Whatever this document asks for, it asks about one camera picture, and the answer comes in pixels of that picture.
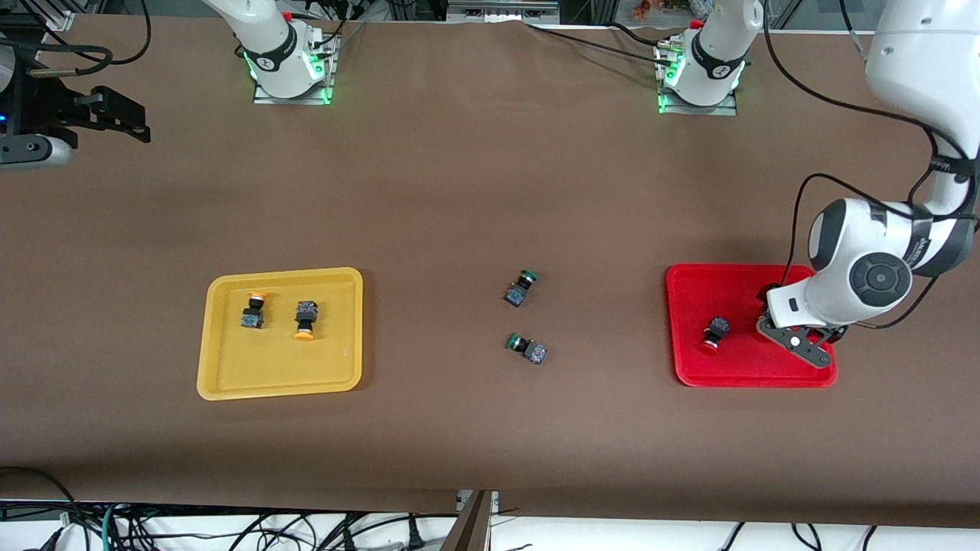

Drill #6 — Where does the red push button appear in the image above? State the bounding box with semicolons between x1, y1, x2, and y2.
698;316;730;355

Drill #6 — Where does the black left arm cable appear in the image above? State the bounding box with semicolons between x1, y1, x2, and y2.
762;0;980;331

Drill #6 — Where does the aluminium profile bar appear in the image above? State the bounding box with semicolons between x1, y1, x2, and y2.
440;490;498;551

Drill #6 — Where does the yellow plastic tray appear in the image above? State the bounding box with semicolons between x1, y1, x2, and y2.
196;266;364;402

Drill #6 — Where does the green push button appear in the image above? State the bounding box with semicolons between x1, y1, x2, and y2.
506;332;548;366
504;269;539;308

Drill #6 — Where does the red plastic tray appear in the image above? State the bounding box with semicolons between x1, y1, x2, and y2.
665;263;839;389

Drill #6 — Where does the teal cable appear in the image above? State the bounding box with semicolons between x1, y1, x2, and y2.
98;501;122;551

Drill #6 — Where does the black floor cable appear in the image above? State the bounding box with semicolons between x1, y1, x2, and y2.
0;465;81;551

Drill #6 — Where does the metal rail unit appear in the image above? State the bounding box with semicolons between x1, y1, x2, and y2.
446;0;561;24

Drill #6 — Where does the brown table cover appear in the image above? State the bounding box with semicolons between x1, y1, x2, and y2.
0;15;980;529

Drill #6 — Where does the thin black table cable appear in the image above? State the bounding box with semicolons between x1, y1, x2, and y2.
527;21;675;66

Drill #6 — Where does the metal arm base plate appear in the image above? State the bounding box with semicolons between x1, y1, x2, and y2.
656;38;740;116
253;34;338;106

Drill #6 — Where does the aluminium frame corner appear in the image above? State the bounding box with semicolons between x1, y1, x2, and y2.
31;0;77;31

